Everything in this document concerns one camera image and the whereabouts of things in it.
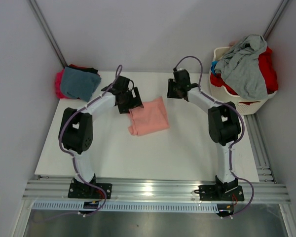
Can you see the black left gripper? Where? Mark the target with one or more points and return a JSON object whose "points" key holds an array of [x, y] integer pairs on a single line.
{"points": [[135, 102]]}

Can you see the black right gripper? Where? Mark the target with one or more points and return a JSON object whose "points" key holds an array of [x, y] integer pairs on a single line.
{"points": [[170, 83]]}

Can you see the pink t shirt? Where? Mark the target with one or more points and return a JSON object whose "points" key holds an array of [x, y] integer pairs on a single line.
{"points": [[149, 119]]}

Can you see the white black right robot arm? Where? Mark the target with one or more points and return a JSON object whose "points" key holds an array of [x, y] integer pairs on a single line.
{"points": [[224, 128]]}

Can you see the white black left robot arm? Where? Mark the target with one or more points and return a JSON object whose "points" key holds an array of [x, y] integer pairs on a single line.
{"points": [[76, 131]]}

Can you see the blue garment in basket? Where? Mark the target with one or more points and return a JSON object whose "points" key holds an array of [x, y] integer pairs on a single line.
{"points": [[213, 65]]}

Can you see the folded black t shirt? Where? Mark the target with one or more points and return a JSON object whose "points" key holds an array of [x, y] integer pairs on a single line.
{"points": [[84, 69]]}

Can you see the folded teal t shirt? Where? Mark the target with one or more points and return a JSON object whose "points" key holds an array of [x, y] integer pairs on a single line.
{"points": [[77, 84]]}

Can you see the grey t shirt in basket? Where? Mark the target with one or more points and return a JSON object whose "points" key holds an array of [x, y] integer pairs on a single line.
{"points": [[239, 68]]}

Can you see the folded magenta t shirt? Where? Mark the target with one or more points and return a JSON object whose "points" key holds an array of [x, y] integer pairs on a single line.
{"points": [[59, 86]]}

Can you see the white perforated laundry basket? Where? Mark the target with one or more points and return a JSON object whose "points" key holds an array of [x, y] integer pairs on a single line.
{"points": [[243, 76]]}

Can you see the red t shirt in basket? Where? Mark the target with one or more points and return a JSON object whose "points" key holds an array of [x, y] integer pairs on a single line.
{"points": [[222, 91]]}

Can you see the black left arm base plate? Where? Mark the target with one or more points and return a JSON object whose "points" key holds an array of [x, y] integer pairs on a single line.
{"points": [[79, 190]]}

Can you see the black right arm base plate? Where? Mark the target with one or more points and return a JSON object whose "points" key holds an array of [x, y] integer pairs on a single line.
{"points": [[213, 193]]}

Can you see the white slotted cable duct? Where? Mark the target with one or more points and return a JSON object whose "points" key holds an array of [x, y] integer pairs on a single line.
{"points": [[126, 206]]}

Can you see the left corner aluminium post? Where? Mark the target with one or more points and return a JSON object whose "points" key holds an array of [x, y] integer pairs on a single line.
{"points": [[38, 14]]}

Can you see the corner aluminium post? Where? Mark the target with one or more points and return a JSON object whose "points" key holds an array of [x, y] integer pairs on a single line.
{"points": [[38, 14], [276, 18]]}

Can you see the right corner aluminium post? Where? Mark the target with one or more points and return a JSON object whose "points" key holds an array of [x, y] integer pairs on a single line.
{"points": [[276, 18]]}

